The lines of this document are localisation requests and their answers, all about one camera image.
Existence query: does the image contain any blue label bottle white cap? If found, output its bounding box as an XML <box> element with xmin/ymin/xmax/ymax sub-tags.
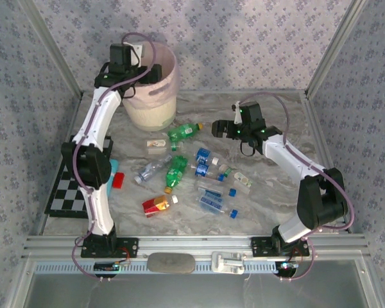
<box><xmin>195</xmin><ymin>147</ymin><xmax>220</xmax><ymax>166</ymax></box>

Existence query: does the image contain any small white bottle green label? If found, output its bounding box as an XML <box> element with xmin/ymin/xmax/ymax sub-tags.
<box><xmin>233</xmin><ymin>172</ymin><xmax>253</xmax><ymax>195</ymax></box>

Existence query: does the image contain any green bottle orange cap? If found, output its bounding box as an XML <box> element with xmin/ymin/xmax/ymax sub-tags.
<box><xmin>163</xmin><ymin>155</ymin><xmax>189</xmax><ymax>195</ymax></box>

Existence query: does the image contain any white rectangular plastic bottle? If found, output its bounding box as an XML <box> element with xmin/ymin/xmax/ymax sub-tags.
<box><xmin>146</xmin><ymin>139</ymin><xmax>168</xmax><ymax>156</ymax></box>

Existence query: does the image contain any large clear bottle blue cap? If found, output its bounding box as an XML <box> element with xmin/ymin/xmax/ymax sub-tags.
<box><xmin>198</xmin><ymin>189</ymin><xmax>239</xmax><ymax>220</ymax></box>

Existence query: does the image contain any red yellow bottle white cap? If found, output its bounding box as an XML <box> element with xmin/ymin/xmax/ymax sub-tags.
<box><xmin>142</xmin><ymin>194</ymin><xmax>179</xmax><ymax>219</ymax></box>

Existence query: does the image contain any white bin with pink bag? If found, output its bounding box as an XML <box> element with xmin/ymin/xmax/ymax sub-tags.
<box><xmin>120</xmin><ymin>41</ymin><xmax>181</xmax><ymax>132</ymax></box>

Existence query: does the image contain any green bottle yellow cap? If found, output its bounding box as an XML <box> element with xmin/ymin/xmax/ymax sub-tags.
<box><xmin>167</xmin><ymin>123</ymin><xmax>204</xmax><ymax>142</ymax></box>

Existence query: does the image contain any crushed clear bottle white cap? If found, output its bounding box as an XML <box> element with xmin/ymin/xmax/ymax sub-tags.
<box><xmin>133</xmin><ymin>154</ymin><xmax>173</xmax><ymax>185</ymax></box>

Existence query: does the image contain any light blue plastic tube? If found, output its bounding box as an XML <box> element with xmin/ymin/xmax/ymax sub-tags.
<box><xmin>104</xmin><ymin>159</ymin><xmax>121</xmax><ymax>196</ymax></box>

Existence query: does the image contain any red plastic block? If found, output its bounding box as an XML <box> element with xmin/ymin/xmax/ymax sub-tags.
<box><xmin>112</xmin><ymin>172</ymin><xmax>126</xmax><ymax>189</ymax></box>

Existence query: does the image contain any silver metal latch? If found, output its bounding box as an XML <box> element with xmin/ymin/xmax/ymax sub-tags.
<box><xmin>210</xmin><ymin>252</ymin><xmax>246</xmax><ymax>275</ymax></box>

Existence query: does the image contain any grey oval pad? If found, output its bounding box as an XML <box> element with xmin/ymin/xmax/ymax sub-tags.
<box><xmin>146</xmin><ymin>252</ymin><xmax>197</xmax><ymax>275</ymax></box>

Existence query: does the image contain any black grey checkerboard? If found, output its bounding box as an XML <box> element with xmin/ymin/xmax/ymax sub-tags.
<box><xmin>44</xmin><ymin>134</ymin><xmax>114</xmax><ymax>219</ymax></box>

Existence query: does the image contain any long aluminium frame bar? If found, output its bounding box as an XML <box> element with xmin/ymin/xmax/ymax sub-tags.
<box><xmin>81</xmin><ymin>89</ymin><xmax>309</xmax><ymax>96</ymax></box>

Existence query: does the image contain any aluminium frame post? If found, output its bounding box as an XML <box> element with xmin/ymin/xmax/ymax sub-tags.
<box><xmin>304</xmin><ymin>0</ymin><xmax>369</xmax><ymax>99</ymax></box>

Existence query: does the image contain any aluminium rail with grooves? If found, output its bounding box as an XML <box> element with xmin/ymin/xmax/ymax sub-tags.
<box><xmin>22</xmin><ymin>235</ymin><xmax>372</xmax><ymax>259</ymax></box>

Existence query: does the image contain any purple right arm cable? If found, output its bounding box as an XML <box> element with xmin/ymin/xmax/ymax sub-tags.
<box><xmin>237</xmin><ymin>91</ymin><xmax>355</xmax><ymax>283</ymax></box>

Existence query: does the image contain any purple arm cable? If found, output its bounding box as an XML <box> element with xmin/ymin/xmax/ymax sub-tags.
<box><xmin>237</xmin><ymin>91</ymin><xmax>355</xmax><ymax>283</ymax></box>
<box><xmin>71</xmin><ymin>31</ymin><xmax>158</xmax><ymax>283</ymax></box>

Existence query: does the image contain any grey slotted cable duct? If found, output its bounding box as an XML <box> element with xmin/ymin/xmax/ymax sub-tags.
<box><xmin>35</xmin><ymin>262</ymin><xmax>280</xmax><ymax>275</ymax></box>

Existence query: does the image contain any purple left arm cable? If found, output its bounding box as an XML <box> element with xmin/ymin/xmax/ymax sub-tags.
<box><xmin>71</xmin><ymin>31</ymin><xmax>158</xmax><ymax>283</ymax></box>

